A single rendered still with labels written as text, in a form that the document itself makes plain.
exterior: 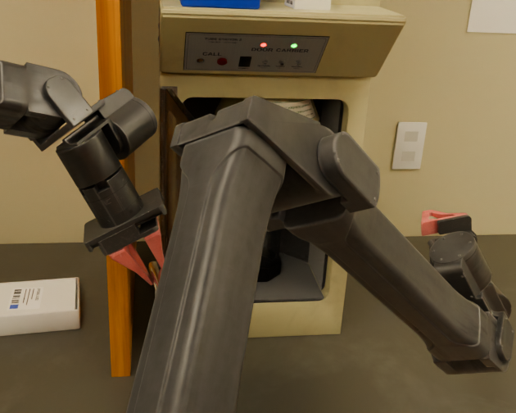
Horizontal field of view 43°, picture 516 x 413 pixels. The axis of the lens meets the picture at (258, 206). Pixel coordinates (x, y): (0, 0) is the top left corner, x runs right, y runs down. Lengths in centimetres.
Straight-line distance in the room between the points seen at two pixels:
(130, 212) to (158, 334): 39
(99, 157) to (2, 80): 13
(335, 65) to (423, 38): 58
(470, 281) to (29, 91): 54
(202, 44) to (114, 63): 12
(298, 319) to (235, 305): 76
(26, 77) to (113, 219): 18
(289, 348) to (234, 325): 75
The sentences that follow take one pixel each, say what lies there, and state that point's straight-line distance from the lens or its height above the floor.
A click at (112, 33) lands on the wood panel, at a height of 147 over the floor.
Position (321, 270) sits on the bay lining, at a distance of 117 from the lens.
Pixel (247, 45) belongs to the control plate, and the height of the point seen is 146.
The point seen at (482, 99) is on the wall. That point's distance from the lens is 161.
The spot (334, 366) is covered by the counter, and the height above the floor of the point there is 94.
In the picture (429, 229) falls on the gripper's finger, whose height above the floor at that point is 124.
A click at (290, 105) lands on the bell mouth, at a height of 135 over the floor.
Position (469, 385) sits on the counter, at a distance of 115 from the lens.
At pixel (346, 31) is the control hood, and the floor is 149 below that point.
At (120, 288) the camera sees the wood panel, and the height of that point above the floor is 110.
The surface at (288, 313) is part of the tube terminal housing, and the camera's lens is 116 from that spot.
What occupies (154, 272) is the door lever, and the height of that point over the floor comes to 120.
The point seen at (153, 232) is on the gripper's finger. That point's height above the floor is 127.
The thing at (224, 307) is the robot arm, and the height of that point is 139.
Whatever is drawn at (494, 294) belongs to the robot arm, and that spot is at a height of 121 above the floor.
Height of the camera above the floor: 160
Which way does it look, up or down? 23 degrees down
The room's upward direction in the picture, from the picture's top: 3 degrees clockwise
